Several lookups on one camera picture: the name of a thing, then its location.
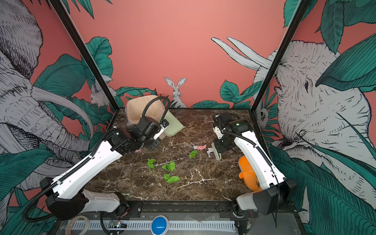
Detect light green hand brush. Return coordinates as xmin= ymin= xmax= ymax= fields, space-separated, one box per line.
xmin=211 ymin=143 xmax=222 ymax=162

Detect cream plastic trash bin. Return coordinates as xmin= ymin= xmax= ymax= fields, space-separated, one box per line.
xmin=125 ymin=95 xmax=165 ymax=125

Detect light green plastic dustpan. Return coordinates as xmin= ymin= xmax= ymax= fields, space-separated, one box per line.
xmin=164 ymin=111 xmax=185 ymax=137

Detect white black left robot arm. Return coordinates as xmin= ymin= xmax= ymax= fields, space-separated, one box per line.
xmin=22 ymin=97 xmax=170 ymax=222

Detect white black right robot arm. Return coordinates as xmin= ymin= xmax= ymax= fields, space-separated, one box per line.
xmin=212 ymin=113 xmax=297 ymax=215

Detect white crumpled paper scrap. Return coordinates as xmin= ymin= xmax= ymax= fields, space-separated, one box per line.
xmin=207 ymin=148 xmax=213 ymax=158

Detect pink paper scrap long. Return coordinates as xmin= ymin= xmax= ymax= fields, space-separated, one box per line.
xmin=197 ymin=145 xmax=207 ymax=150

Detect green paper scrap far left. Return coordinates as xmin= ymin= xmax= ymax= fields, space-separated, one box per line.
xmin=147 ymin=159 xmax=156 ymax=169

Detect green paper scrap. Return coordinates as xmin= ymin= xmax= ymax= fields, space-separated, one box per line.
xmin=189 ymin=149 xmax=198 ymax=158
xmin=162 ymin=161 xmax=176 ymax=171
xmin=147 ymin=159 xmax=156 ymax=169
xmin=164 ymin=174 xmax=180 ymax=183

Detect green paper scrap upper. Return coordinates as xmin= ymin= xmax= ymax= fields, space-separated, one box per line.
xmin=189 ymin=149 xmax=198 ymax=158

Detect orange plush fish toy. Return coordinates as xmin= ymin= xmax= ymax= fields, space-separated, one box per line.
xmin=239 ymin=156 xmax=262 ymax=192

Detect green paper scrap middle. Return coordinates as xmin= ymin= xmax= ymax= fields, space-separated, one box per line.
xmin=162 ymin=161 xmax=176 ymax=171

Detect green paper scrap front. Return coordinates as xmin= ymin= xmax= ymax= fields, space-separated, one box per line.
xmin=164 ymin=174 xmax=180 ymax=183

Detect blue round button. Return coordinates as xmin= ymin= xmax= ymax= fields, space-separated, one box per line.
xmin=151 ymin=215 xmax=169 ymax=235

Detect coiled clear tube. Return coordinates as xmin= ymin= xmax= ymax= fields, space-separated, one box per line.
xmin=65 ymin=215 xmax=90 ymax=235

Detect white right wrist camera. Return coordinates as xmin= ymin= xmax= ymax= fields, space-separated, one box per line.
xmin=213 ymin=126 xmax=223 ymax=139

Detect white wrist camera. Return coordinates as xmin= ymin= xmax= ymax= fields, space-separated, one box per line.
xmin=213 ymin=126 xmax=223 ymax=139
xmin=153 ymin=125 xmax=165 ymax=140

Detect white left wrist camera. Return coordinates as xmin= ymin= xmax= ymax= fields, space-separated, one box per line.
xmin=153 ymin=125 xmax=165 ymax=140

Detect white slotted cable duct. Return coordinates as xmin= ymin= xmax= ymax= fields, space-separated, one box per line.
xmin=67 ymin=219 xmax=236 ymax=233

